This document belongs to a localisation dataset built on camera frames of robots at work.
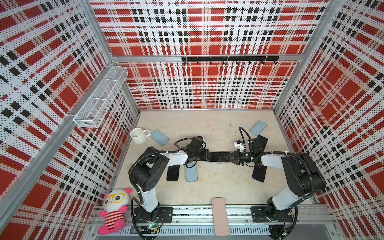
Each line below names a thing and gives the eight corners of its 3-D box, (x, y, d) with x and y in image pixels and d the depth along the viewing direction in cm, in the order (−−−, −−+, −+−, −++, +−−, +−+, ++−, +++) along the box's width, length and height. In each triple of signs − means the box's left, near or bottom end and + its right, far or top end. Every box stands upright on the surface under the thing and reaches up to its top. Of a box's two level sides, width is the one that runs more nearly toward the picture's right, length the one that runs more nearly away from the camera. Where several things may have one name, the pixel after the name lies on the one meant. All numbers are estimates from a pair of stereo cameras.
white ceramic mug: (132, 144, 103) (128, 137, 97) (136, 134, 108) (132, 127, 102) (148, 144, 103) (144, 137, 97) (150, 134, 108) (147, 127, 102)
